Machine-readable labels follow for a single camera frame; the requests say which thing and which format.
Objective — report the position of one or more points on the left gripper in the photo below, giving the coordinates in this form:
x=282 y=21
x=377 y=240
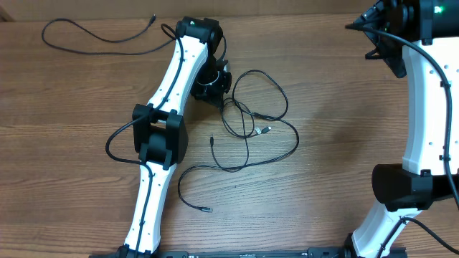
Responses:
x=216 y=93

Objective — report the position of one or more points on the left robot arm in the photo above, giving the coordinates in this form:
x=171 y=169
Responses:
x=159 y=131

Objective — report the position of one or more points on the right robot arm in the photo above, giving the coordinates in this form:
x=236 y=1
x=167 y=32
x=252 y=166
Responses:
x=417 y=40

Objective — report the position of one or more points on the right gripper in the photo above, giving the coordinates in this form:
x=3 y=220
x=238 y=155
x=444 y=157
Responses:
x=396 y=59

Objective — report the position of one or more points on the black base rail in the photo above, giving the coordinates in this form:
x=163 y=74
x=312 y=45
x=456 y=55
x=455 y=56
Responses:
x=313 y=252

